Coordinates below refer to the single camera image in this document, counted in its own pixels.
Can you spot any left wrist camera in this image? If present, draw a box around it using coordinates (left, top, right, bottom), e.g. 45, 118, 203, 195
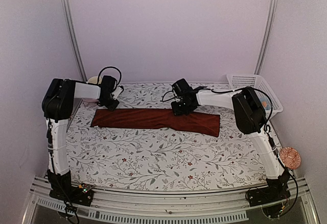
112, 86, 124, 100

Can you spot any left aluminium frame post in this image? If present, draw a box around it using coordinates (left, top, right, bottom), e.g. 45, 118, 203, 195
61, 0, 87, 81

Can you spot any pink object at right edge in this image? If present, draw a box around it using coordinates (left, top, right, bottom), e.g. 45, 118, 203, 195
279, 147, 301, 170

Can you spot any cream ribbed mug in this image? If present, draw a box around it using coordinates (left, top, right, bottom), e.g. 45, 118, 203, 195
87, 76, 102, 85

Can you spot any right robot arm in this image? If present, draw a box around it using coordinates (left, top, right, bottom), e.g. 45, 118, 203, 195
171, 79, 290, 202

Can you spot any right aluminium frame post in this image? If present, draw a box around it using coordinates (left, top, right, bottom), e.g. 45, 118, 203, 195
254, 0, 278, 75

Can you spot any pink saucer plate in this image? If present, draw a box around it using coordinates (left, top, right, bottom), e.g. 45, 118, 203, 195
83, 99, 99, 103

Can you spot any white plastic basket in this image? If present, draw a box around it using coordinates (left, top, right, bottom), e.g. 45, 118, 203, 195
226, 74, 283, 118

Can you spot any aluminium frame post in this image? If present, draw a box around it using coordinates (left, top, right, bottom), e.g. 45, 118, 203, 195
254, 0, 278, 75
61, 0, 87, 81

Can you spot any dark red towel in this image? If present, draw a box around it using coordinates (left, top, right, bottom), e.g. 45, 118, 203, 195
91, 108, 220, 137

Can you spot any front aluminium rail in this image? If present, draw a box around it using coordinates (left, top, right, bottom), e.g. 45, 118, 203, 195
22, 177, 320, 223

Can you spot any blue patterned towel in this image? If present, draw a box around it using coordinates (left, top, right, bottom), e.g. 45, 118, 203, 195
259, 96, 271, 111

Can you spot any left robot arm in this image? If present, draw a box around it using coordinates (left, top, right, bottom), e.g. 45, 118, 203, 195
42, 76, 124, 201

